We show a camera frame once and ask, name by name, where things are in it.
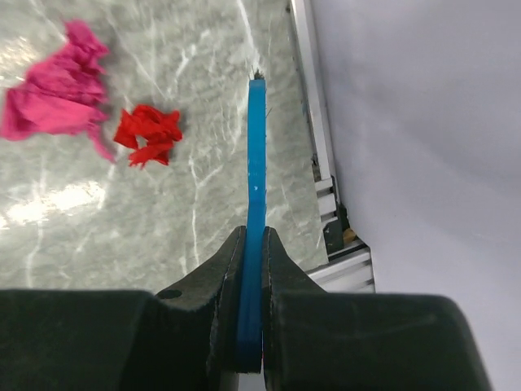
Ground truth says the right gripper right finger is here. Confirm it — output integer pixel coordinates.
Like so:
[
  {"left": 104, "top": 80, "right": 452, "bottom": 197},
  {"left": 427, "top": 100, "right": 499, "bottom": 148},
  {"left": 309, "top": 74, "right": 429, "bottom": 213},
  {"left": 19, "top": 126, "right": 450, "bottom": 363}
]
[{"left": 262, "top": 228, "right": 492, "bottom": 390}]

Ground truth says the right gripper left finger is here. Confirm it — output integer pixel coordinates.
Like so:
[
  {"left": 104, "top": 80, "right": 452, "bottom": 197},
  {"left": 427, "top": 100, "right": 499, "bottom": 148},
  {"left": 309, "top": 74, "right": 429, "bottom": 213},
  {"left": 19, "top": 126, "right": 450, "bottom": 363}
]
[{"left": 1, "top": 226, "right": 246, "bottom": 390}]

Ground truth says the blue hand brush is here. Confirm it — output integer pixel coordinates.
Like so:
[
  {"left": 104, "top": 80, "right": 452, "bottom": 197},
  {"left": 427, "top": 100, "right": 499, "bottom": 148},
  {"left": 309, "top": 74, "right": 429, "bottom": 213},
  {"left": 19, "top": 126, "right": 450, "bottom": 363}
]
[{"left": 234, "top": 70, "right": 267, "bottom": 373}]

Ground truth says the small red paper scrap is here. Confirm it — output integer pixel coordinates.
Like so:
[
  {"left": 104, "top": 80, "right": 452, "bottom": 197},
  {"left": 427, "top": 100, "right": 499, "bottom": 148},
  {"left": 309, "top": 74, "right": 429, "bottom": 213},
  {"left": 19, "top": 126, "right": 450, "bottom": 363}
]
[{"left": 113, "top": 104, "right": 183, "bottom": 169}]

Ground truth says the pink paper scrap upper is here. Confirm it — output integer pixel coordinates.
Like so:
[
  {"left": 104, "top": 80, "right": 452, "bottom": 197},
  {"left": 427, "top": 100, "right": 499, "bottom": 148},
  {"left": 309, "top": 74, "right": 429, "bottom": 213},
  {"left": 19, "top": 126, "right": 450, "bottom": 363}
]
[{"left": 1, "top": 20, "right": 114, "bottom": 162}]

